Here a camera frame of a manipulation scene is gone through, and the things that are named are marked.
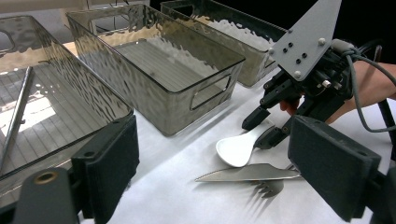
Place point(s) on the white ceramic spoon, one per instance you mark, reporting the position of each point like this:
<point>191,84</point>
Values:
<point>233,151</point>

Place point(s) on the steel table knife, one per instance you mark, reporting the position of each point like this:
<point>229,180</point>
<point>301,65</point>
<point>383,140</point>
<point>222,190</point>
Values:
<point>249,173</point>

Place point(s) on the steel chopstick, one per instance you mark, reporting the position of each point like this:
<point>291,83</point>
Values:
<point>17,115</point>

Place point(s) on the steel fork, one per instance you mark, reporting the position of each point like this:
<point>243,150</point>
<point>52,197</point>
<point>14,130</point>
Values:
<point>270,186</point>

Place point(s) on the smoky clear plastic bin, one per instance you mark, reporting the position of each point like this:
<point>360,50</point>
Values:
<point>162,71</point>
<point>62,102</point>
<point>236,34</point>

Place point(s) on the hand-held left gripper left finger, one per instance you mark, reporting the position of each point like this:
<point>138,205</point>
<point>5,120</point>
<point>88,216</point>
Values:
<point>109,161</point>

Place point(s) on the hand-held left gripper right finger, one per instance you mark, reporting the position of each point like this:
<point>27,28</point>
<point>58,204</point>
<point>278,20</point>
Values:
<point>333,165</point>

